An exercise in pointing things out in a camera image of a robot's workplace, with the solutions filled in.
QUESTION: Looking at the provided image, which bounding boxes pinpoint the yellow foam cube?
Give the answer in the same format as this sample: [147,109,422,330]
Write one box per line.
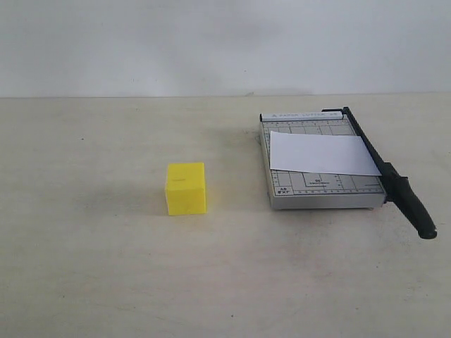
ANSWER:
[165,162,207,215]

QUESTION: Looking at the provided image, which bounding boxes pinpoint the white paper sheet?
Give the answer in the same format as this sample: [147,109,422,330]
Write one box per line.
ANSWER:
[270,132,381,176]

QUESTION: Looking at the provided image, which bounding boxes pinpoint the grey paper cutter base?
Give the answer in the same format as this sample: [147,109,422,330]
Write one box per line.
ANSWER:
[259,109,386,210]

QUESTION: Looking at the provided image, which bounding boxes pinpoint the black cutter blade arm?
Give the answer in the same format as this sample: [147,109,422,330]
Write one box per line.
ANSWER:
[321,107,438,239]

